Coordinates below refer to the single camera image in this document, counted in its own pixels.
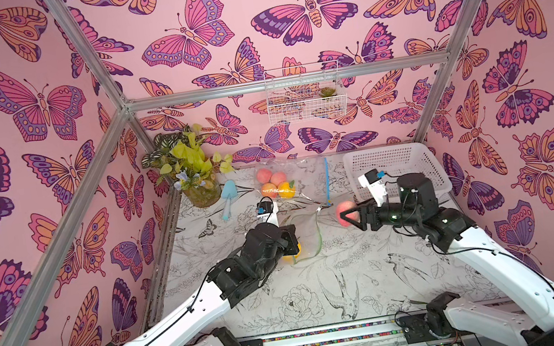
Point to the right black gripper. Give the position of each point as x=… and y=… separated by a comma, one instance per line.
x=365, y=216

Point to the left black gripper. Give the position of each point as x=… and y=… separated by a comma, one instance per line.
x=289, y=239

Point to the yellow bell pepper toy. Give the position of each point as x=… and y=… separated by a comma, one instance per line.
x=294, y=255

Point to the green printed zip bag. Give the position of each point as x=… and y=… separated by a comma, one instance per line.
x=308, y=232

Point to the clear blue-zipper zip bag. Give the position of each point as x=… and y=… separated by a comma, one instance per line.
x=302, y=182

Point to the yellow-orange peach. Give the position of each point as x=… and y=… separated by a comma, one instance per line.
x=287, y=190

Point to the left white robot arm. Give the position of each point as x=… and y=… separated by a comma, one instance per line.
x=181, y=326

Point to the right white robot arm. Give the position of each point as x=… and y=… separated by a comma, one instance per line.
x=525, y=286

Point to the white plastic basket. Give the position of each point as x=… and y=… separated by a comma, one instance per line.
x=395, y=160

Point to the potted green plant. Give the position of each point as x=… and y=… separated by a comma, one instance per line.
x=179, y=159

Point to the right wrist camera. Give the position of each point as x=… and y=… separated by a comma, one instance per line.
x=374, y=182

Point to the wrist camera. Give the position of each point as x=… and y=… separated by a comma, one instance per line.
x=267, y=210
x=374, y=182

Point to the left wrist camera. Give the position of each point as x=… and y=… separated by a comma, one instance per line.
x=267, y=210

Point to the small succulent in wire basket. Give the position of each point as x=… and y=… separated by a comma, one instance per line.
x=327, y=92

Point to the white wire wall basket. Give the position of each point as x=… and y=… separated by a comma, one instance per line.
x=293, y=96

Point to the aluminium frame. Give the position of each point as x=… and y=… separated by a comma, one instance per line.
x=48, y=185

